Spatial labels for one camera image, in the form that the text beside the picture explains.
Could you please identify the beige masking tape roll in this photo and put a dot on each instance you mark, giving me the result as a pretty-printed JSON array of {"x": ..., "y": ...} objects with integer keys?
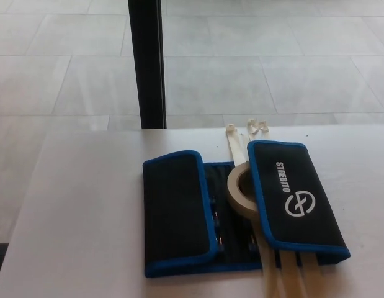
[{"x": 233, "y": 200}]

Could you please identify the black vertical window post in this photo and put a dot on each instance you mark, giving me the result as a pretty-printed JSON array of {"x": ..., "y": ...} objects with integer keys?
[{"x": 146, "y": 62}]

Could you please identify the black blue-trimmed toolkit pouch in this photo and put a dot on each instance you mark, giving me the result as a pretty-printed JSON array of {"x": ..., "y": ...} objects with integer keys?
[{"x": 297, "y": 198}]

